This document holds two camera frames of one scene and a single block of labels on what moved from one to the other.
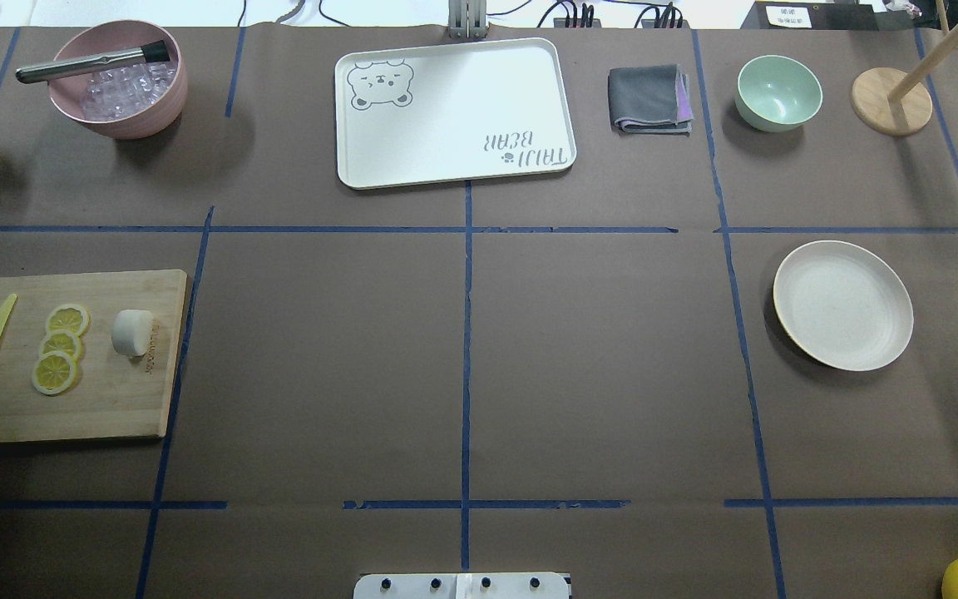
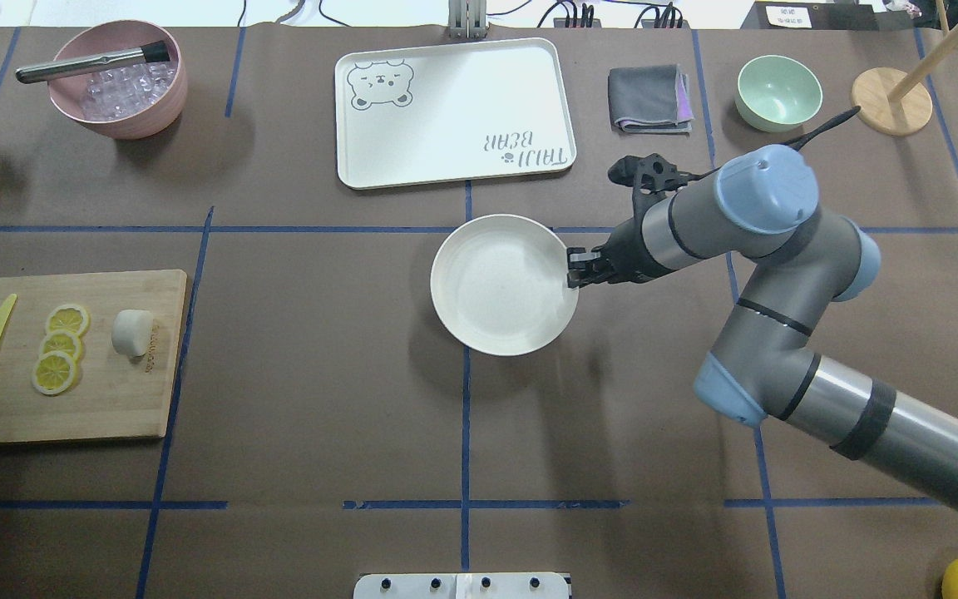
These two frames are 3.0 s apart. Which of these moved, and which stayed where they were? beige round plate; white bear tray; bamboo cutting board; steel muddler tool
Moved: beige round plate
Stayed: steel muddler tool; white bear tray; bamboo cutting board
